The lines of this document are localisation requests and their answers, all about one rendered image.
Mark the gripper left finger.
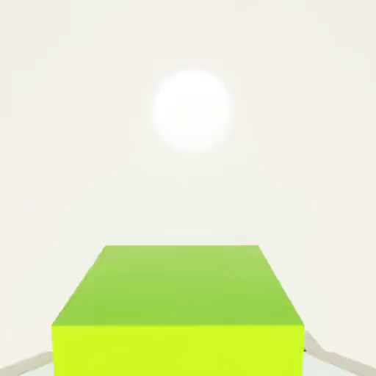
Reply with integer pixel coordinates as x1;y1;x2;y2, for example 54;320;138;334
0;350;54;376

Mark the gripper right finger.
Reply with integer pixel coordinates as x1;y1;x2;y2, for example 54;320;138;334
304;330;376;376

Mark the small lime green cube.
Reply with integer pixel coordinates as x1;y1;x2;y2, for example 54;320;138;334
51;244;306;376

